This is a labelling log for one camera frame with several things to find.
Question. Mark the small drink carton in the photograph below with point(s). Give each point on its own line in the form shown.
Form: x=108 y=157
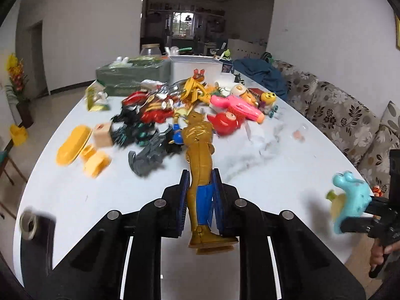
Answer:
x=95 y=98

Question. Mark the green box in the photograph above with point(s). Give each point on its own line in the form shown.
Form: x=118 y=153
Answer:
x=131 y=75

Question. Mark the green frog toy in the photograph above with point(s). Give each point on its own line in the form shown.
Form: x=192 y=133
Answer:
x=225 y=54

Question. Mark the red plush toy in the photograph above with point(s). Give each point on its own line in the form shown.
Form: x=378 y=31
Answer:
x=379 y=191

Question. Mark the bear figure with white helmet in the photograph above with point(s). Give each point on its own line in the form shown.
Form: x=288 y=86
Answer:
x=242 y=92

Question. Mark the wall shelf with ornaments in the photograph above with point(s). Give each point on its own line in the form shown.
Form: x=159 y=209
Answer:
x=187 y=8

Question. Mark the blue cloth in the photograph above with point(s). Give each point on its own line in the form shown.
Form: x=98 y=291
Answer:
x=262 y=75

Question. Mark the white crumpled tissue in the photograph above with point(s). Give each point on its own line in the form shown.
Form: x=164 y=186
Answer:
x=264 y=136

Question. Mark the red round plastic toy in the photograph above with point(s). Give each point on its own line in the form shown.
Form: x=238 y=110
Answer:
x=225 y=123

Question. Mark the photo cube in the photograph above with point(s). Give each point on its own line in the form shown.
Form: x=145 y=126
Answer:
x=226 y=66

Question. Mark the red armored robot toy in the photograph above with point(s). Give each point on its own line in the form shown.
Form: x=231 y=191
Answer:
x=153 y=109

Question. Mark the gold action figure toy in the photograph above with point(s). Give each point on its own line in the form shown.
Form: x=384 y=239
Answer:
x=200 y=150

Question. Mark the window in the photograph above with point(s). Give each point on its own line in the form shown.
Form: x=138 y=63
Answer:
x=182 y=25

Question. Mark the grey toy axe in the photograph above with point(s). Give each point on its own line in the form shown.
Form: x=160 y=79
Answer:
x=150 y=156

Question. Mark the teal plastic animal toy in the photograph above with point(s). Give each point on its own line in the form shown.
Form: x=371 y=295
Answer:
x=353 y=197

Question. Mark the pale yellow plastic toy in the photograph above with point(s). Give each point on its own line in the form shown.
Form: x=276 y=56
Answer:
x=97 y=162

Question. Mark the person's right hand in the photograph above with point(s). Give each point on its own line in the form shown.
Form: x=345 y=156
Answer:
x=377 y=256

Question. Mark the floral sofa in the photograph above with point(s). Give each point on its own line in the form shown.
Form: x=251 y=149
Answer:
x=337 y=115

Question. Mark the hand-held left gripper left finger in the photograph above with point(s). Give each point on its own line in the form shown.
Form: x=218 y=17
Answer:
x=182 y=206

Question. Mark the black spiky toy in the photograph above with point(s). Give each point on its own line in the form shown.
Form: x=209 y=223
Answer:
x=131 y=128

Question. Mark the tan wooden block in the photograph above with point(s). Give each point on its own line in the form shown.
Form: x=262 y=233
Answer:
x=102 y=134

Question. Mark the clear plastic capsule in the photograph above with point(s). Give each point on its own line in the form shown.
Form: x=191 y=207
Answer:
x=300 y=132

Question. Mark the tape roll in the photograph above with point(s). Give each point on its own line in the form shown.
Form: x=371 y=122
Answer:
x=27 y=225

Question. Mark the pink toy water gun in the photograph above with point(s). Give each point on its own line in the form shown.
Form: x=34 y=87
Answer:
x=240 y=107

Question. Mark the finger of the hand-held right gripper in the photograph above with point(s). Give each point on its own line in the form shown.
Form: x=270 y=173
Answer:
x=356 y=225
x=379 y=206

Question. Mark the yellow oval plastic toy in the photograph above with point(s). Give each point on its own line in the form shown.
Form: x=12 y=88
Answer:
x=73 y=145

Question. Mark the white box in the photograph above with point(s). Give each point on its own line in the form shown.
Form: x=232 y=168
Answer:
x=193 y=67

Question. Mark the yellow flower plant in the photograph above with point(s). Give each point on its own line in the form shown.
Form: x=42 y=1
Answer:
x=17 y=81

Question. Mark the wooden chair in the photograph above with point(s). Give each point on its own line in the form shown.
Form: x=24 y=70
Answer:
x=7 y=168

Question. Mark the glass jar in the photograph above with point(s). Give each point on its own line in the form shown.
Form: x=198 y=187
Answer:
x=150 y=50

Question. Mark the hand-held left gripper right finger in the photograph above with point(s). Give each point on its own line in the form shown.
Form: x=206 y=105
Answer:
x=220 y=207

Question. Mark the silver plastic toy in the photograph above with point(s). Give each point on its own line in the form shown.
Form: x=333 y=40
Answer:
x=168 y=90

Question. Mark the yellow bear toy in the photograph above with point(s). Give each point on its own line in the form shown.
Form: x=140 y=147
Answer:
x=268 y=98

